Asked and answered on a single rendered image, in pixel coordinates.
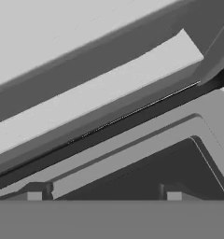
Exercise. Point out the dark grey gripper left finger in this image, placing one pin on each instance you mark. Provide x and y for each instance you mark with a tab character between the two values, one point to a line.
39	187

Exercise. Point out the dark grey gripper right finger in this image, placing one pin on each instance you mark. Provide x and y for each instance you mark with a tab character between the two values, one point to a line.
170	188

